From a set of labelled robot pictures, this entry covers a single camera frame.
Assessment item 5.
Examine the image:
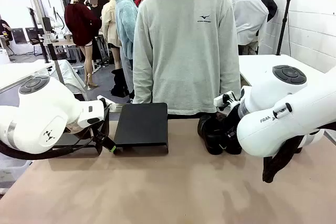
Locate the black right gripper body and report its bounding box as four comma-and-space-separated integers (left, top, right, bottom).
225, 102, 241, 143

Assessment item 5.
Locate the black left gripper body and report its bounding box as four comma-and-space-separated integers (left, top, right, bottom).
90, 124, 109, 146

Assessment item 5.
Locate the person left forearm grey sleeve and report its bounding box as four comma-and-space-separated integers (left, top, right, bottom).
222, 56, 242, 101

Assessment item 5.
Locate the person right forearm grey sleeve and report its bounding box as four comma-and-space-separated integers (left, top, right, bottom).
132, 58, 154, 104

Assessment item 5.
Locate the black metal shoe stand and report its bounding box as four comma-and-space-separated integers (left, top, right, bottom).
112, 102, 169, 155
55, 105, 110, 156

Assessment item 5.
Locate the black tripod stand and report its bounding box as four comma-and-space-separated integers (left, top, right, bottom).
275, 0, 293, 56

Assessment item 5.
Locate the black boots pair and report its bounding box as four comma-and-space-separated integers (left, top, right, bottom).
110, 68, 130, 98

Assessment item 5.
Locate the grey cover cloth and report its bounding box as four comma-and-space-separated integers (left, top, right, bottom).
56, 60, 87, 96

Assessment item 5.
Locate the silver aluminium pole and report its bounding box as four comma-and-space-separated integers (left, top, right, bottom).
26, 0, 66, 86

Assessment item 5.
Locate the person in grey sweatshirt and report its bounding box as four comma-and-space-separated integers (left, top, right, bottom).
132, 0, 242, 120

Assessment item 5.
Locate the clear plastic bin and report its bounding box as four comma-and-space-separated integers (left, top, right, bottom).
0, 159, 31, 183

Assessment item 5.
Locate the background wooden desk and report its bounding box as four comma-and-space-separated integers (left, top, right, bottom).
51, 39, 79, 61

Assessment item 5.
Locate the low white table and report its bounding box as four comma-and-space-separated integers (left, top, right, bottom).
0, 60, 69, 92

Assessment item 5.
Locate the mannequin in white shirt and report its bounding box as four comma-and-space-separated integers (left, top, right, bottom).
230, 0, 270, 55

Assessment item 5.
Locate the mannequin in dark red sweater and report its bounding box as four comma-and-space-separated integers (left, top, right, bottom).
64, 0, 102, 90

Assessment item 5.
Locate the black office chair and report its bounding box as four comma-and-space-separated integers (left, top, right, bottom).
30, 35, 45, 57

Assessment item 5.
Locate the mannequin in cream jacket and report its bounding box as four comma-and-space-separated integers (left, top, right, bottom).
101, 0, 123, 70

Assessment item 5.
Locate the mannequin in light blue fleece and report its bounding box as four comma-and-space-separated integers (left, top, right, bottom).
114, 0, 140, 99

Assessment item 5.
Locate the background person dark top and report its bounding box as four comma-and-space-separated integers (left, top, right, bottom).
83, 0, 103, 23

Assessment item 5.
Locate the background person black tshirt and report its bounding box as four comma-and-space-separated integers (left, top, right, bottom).
0, 15, 13, 41

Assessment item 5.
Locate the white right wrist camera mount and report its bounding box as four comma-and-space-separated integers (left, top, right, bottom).
214, 90, 242, 110

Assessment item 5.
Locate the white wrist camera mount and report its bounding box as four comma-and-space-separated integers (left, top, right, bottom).
96, 95, 113, 112
214, 90, 242, 110

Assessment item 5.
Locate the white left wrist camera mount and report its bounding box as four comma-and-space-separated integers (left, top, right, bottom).
96, 95, 113, 112

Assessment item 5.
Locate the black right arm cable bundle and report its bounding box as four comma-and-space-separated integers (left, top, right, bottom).
262, 133, 303, 184

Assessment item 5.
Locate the black camera stand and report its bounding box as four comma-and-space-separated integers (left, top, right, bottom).
28, 7, 51, 64

